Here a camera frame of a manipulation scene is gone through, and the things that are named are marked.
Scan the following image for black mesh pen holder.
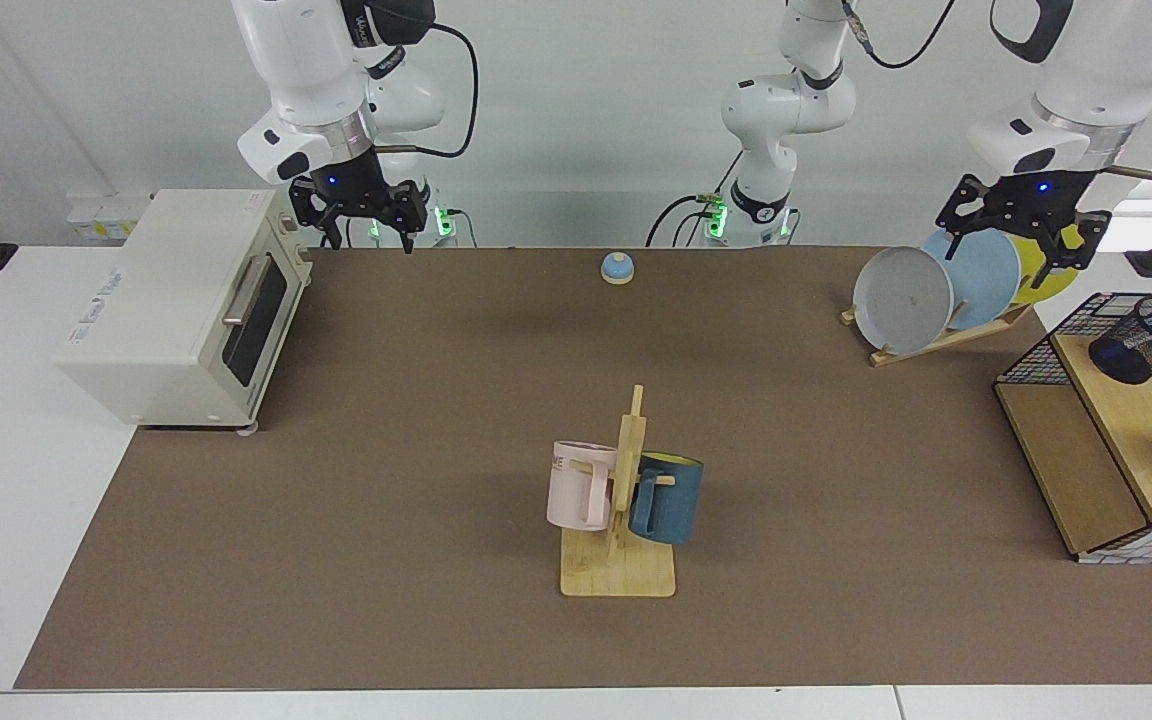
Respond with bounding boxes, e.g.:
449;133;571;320
1089;297;1152;388

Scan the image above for yellow plate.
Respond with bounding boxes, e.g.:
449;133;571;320
1011;225;1082;305

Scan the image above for light blue plate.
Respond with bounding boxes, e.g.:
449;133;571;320
921;225;1022;331

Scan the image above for grey plate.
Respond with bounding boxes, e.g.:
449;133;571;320
853;246;955;356

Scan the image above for wooden plate rack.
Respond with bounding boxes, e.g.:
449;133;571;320
841;300;1035;368

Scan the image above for pale toaster oven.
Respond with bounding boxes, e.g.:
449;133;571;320
56;189;315;433

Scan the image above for brown table cloth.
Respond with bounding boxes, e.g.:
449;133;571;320
14;246;1152;691

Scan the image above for pink mug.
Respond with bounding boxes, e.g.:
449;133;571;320
546;440;619;533

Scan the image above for dark teal mug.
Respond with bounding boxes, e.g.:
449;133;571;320
628;452;705;546

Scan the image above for wooden cup stand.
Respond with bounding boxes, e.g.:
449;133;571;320
560;385;677;599

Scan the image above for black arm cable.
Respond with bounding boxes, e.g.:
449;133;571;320
841;0;959;71
341;0;481;161

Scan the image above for wire basket with wooden floor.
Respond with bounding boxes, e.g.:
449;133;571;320
994;292;1152;566

